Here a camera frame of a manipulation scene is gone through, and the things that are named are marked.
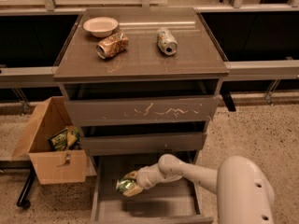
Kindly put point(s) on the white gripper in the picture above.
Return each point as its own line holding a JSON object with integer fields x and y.
{"x": 144, "y": 178}

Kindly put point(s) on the crushed green can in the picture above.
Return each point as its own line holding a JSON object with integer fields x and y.
{"x": 124, "y": 184}

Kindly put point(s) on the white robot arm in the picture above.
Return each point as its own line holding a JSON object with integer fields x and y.
{"x": 244, "y": 195}

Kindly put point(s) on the open bottom drawer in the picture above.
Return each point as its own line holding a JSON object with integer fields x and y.
{"x": 168, "y": 203}

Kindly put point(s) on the middle drawer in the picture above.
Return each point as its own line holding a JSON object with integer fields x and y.
{"x": 143, "y": 138}

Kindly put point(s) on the top drawer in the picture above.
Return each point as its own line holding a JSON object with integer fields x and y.
{"x": 142, "y": 102}

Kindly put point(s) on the grey drawer cabinet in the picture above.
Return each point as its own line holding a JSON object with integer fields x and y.
{"x": 196, "y": 56}

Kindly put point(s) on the crushed orange can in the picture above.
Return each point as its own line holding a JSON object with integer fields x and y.
{"x": 112, "y": 45}

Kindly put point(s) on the white green can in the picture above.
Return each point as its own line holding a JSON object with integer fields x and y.
{"x": 166, "y": 42}

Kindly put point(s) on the cardboard box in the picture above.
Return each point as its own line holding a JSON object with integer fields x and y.
{"x": 52, "y": 167}

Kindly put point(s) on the green snack bag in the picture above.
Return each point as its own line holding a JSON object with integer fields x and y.
{"x": 66, "y": 139}

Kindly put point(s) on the black wheeled table leg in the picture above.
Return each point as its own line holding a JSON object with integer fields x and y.
{"x": 23, "y": 201}

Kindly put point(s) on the white bowl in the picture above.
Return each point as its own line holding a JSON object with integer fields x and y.
{"x": 100, "y": 26}

